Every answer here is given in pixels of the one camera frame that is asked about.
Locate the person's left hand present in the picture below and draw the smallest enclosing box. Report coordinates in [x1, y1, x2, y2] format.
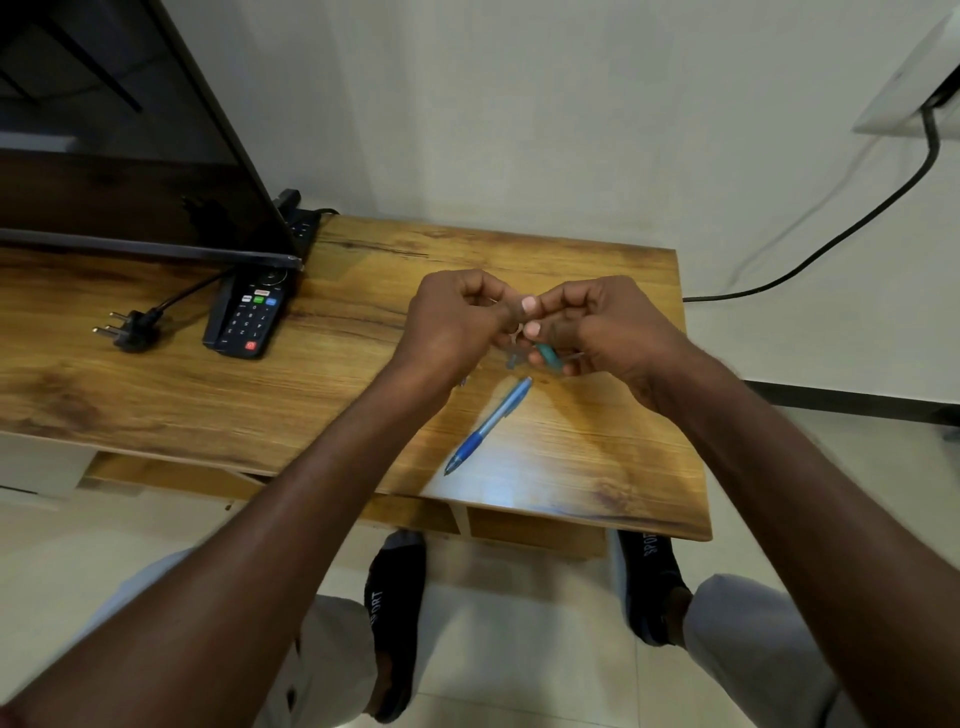
[382, 269, 540, 399]

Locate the person's right hand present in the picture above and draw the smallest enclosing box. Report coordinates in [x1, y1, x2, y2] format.
[521, 275, 703, 414]

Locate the teal lead refill tube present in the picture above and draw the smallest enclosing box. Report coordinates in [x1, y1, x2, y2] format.
[536, 343, 586, 373]

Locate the person's left forearm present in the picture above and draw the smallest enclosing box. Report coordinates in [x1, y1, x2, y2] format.
[0, 359, 451, 728]

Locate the person's right forearm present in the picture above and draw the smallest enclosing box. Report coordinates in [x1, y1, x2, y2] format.
[652, 348, 960, 728]

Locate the person's right black sock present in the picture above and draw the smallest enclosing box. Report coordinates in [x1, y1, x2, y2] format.
[616, 530, 693, 648]

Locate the person's black sock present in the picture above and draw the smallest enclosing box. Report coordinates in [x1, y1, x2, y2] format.
[363, 530, 429, 725]
[616, 530, 693, 648]

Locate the person's left black sock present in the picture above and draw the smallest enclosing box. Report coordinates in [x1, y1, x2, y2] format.
[363, 530, 429, 725]

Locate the person's right grey trouser leg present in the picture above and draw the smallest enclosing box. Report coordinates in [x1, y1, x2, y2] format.
[682, 573, 864, 728]

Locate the person's grey trouser leg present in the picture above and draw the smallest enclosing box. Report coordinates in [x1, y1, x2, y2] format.
[682, 573, 864, 728]
[74, 548, 379, 728]

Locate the person's left grey trouser leg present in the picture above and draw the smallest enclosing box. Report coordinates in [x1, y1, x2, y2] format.
[74, 548, 379, 728]

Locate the black power strip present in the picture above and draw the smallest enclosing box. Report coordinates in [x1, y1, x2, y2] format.
[273, 188, 322, 260]

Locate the black remote control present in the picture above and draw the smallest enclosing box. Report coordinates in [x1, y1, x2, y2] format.
[202, 263, 298, 361]

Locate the black television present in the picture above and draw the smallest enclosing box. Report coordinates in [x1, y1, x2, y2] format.
[0, 0, 304, 268]

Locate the black power plug with cable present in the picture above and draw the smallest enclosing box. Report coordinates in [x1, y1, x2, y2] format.
[92, 268, 230, 355]

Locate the black wall cable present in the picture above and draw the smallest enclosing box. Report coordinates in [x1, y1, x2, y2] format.
[682, 63, 960, 304]

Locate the white wall socket panel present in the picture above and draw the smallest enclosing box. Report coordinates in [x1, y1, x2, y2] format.
[853, 11, 960, 139]

